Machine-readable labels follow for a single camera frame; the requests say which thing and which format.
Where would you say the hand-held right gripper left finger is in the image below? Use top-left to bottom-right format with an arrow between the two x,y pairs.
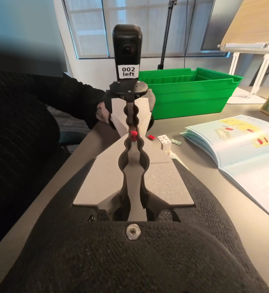
73,134 -> 131,221

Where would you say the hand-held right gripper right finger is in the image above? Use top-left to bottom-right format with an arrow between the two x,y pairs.
136,135 -> 196,214

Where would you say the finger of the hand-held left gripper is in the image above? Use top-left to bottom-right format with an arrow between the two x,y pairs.
111,98 -> 129,138
134,97 -> 152,136

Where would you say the person's left forearm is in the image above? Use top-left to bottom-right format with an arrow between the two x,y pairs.
30,73 -> 107,130

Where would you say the white lego build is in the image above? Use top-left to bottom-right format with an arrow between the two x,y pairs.
157,135 -> 179,159

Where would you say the lego instruction booklet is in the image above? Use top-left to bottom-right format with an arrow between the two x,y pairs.
180,114 -> 269,225

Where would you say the person's left hand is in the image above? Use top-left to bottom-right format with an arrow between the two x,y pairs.
96,102 -> 109,123

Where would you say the green plastic bin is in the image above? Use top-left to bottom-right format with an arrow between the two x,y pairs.
138,67 -> 244,120

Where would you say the dark teal chair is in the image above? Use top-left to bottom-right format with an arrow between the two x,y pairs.
59,132 -> 85,145

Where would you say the black tripod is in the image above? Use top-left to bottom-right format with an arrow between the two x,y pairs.
157,0 -> 177,70

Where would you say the window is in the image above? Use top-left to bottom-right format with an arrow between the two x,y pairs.
62,0 -> 231,60

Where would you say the wooden side table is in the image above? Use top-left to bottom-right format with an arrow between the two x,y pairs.
218,0 -> 269,105

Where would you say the black hanging cable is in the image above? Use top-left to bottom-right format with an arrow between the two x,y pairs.
183,0 -> 191,69

